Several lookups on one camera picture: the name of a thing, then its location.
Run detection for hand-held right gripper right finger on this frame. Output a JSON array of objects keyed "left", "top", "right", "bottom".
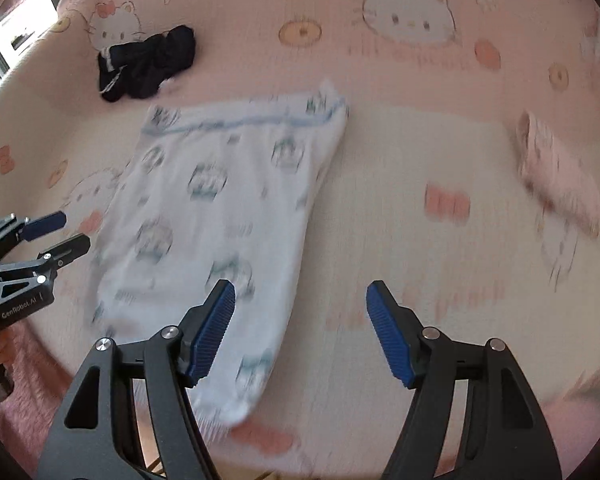
[{"left": 365, "top": 280, "right": 563, "bottom": 480}]

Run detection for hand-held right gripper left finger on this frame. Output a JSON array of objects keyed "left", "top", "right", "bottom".
[{"left": 35, "top": 279, "right": 237, "bottom": 480}]

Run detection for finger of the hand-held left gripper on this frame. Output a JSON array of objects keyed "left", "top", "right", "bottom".
[
  {"left": 0, "top": 234, "right": 91, "bottom": 286},
  {"left": 0, "top": 211, "right": 67, "bottom": 263}
]

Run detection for white cartoon print pants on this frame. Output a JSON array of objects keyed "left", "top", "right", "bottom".
[{"left": 92, "top": 77, "right": 351, "bottom": 428}]

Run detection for pink fluffy blanket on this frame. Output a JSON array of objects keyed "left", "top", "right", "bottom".
[{"left": 0, "top": 317, "right": 600, "bottom": 480}]

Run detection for pink cat print bed sheet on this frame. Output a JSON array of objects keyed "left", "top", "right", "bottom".
[{"left": 0, "top": 0, "right": 600, "bottom": 476}]

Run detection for dark navy cloth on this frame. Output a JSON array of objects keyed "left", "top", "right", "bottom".
[{"left": 97, "top": 25, "right": 197, "bottom": 103}]

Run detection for window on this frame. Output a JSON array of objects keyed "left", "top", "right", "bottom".
[{"left": 0, "top": 0, "right": 73, "bottom": 81}]

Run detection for folded pink cloth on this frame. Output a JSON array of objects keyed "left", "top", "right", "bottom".
[{"left": 515, "top": 110, "right": 600, "bottom": 238}]

